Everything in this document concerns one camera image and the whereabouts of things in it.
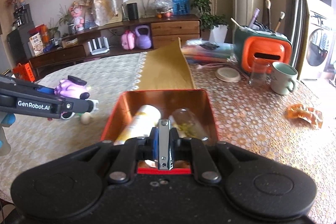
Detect purple toy figure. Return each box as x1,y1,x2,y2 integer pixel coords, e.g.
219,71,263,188
54,75,90,100

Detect glass jar with yellow beads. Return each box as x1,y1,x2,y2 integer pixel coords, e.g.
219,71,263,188
169,108,210,142

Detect white yellow tube bottle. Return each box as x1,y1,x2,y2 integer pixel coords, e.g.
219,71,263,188
114,105,161,145

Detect silver nail clipper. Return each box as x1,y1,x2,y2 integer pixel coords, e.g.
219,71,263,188
158,119,173,170

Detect blue gloved hand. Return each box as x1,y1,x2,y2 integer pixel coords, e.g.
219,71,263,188
0,111,17,148

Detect wooden egg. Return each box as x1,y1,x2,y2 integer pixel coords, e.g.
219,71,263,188
80,112,92,125

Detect white framed sunglasses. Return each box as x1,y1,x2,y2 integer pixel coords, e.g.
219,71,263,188
60,98,100,120

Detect orange bag on floor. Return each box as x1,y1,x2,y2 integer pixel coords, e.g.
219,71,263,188
12,63,36,82

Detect red metal tin box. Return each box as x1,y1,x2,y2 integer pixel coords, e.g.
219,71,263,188
101,89,221,184

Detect cream patterned tablecloth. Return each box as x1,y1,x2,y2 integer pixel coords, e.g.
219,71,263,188
1,53,146,201

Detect snack box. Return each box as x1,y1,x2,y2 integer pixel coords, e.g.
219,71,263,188
29,33,44,56

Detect black mini fridge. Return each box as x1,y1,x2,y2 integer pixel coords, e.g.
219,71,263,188
7,22,35,66

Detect white wifi router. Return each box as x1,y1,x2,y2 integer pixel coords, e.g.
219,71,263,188
87,36,109,56

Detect wooden tv cabinet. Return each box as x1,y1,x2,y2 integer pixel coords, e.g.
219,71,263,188
29,15,201,69

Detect pink toy case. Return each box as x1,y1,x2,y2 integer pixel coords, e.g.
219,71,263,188
121,30,135,50

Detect round beige coaster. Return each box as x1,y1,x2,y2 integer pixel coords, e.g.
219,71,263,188
215,67,241,83

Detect yellow table runner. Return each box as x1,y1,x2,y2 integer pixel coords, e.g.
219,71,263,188
131,38,195,90

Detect purple kettlebell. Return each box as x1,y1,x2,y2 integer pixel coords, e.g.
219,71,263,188
134,25,151,50

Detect pink doll figure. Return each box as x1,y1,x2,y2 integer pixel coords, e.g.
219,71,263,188
68,1,85,32

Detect stack of books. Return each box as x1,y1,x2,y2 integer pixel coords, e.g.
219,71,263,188
181,39,234,64

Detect clear drinking glass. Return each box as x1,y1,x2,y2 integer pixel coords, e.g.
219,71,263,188
249,57,270,86

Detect black speaker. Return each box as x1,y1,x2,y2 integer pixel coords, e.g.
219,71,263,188
126,2,139,20

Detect orange crumpled wrapper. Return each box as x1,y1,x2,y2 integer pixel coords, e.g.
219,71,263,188
286,103,323,128

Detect white green mug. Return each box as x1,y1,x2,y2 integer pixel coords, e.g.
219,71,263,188
270,61,298,96

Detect orange green storage box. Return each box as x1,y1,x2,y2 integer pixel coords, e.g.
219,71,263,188
233,26,292,73

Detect blue box on cabinet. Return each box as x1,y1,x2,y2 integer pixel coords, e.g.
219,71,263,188
172,0,190,15

